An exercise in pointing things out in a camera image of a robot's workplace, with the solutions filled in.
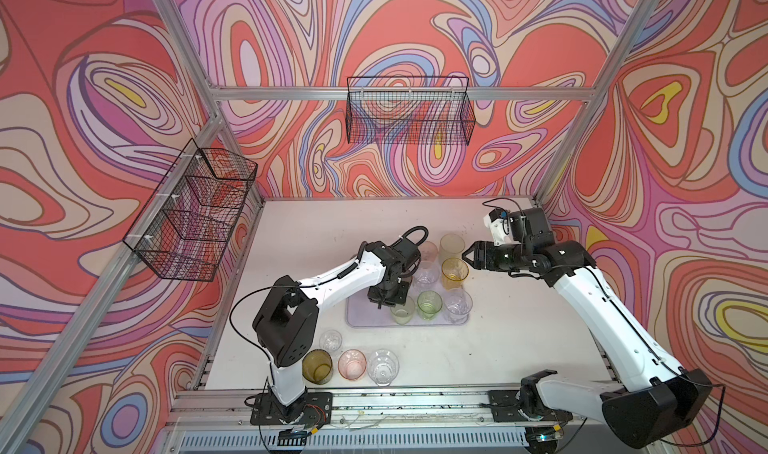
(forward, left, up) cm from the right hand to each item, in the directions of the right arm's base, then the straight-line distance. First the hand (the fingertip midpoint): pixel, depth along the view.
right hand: (475, 263), depth 76 cm
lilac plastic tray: (-4, +31, -18) cm, 36 cm away
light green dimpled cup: (-4, +18, -20) cm, 28 cm away
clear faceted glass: (-2, +2, -21) cm, 21 cm away
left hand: (-3, +20, -14) cm, 24 cm away
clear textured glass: (+8, +10, -17) cm, 21 cm away
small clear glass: (-12, +39, -19) cm, 45 cm away
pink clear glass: (-18, +33, -20) cm, 43 cm away
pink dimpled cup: (+16, +8, -18) cm, 25 cm away
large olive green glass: (-18, +42, -20) cm, 50 cm away
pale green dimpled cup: (+14, +2, -12) cm, 18 cm away
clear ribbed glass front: (-18, +25, -21) cm, 38 cm away
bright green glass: (-2, +10, -20) cm, 22 cm away
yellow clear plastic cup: (+9, +1, -19) cm, 21 cm away
